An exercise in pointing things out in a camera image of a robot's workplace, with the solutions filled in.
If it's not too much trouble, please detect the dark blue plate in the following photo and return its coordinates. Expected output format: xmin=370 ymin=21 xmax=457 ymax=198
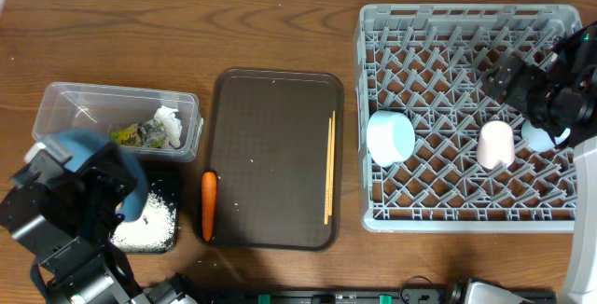
xmin=51 ymin=129 xmax=149 ymax=222

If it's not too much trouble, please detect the light blue cup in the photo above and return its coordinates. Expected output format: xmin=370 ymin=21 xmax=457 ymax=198
xmin=521 ymin=120 xmax=570 ymax=153

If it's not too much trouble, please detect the pink cup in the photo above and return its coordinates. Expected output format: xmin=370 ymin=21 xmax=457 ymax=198
xmin=477 ymin=120 xmax=515 ymax=170

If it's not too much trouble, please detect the white rice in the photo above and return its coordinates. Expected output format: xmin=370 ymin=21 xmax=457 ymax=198
xmin=111 ymin=192 xmax=176 ymax=254

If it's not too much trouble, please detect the yellow-green snack wrapper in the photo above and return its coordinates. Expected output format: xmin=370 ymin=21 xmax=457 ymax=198
xmin=110 ymin=124 xmax=142 ymax=147

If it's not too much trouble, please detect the orange carrot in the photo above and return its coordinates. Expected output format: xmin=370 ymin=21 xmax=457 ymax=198
xmin=201 ymin=172 xmax=217 ymax=242

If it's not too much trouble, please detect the wooden chopstick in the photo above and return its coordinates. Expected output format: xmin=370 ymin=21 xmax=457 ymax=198
xmin=327 ymin=111 xmax=336 ymax=218
xmin=324 ymin=117 xmax=332 ymax=226

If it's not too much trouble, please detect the foil wrapper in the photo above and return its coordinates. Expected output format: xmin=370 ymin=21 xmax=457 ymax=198
xmin=137 ymin=117 xmax=169 ymax=148

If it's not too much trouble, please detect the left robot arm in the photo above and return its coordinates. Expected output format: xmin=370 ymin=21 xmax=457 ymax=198
xmin=1 ymin=144 xmax=192 ymax=304

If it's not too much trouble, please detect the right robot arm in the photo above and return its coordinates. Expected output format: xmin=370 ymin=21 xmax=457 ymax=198
xmin=481 ymin=22 xmax=596 ymax=303

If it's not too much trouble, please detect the black waste tray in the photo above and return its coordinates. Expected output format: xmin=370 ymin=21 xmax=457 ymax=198
xmin=146 ymin=168 xmax=181 ymax=248

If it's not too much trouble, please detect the grey dishwasher rack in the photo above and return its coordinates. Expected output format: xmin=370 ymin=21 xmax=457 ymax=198
xmin=354 ymin=4 xmax=581 ymax=233

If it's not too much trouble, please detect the clear plastic bin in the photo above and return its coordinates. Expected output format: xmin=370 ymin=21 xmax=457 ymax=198
xmin=32 ymin=82 xmax=203 ymax=162

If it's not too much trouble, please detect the crumpled white tissue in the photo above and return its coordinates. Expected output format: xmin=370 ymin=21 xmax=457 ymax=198
xmin=154 ymin=105 xmax=182 ymax=148

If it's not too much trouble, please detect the brown serving tray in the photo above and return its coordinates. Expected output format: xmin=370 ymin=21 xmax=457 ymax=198
xmin=193 ymin=68 xmax=344 ymax=252

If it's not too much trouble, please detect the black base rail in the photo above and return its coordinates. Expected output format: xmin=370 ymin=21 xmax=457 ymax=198
xmin=195 ymin=286 xmax=556 ymax=304

